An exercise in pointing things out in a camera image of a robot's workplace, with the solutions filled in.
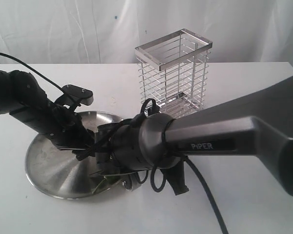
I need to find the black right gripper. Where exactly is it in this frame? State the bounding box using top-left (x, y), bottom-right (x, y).
top-left (95, 123), bottom-right (189, 195)

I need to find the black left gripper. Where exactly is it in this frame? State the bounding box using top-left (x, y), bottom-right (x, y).
top-left (38, 107), bottom-right (98, 161)

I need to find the black handled knife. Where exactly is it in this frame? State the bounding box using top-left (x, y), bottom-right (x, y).
top-left (89, 171), bottom-right (126, 177)

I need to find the green chili pepper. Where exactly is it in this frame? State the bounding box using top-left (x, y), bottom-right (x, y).
top-left (91, 176), bottom-right (120, 195)

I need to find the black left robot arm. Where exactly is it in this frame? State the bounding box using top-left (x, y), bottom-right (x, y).
top-left (0, 70), bottom-right (95, 161)

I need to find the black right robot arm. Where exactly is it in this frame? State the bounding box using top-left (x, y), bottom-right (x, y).
top-left (96, 76), bottom-right (293, 196)

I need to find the round steel plate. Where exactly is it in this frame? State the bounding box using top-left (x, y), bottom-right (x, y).
top-left (25, 110), bottom-right (137, 199)

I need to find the white backdrop curtain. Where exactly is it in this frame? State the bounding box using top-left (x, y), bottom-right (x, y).
top-left (0, 0), bottom-right (293, 64)

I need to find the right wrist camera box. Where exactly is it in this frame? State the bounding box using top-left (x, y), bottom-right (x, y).
top-left (121, 173), bottom-right (141, 191)

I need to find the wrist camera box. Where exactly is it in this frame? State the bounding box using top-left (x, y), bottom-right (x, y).
top-left (121, 173), bottom-right (141, 191)
top-left (59, 84), bottom-right (94, 106)

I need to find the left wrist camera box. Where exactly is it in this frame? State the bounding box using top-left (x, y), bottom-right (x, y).
top-left (59, 84), bottom-right (94, 106)

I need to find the chrome wire utensil holder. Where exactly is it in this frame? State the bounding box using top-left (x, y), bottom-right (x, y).
top-left (135, 29), bottom-right (212, 118)

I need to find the black cable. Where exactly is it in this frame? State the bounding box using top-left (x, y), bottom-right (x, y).
top-left (0, 47), bottom-right (66, 96)

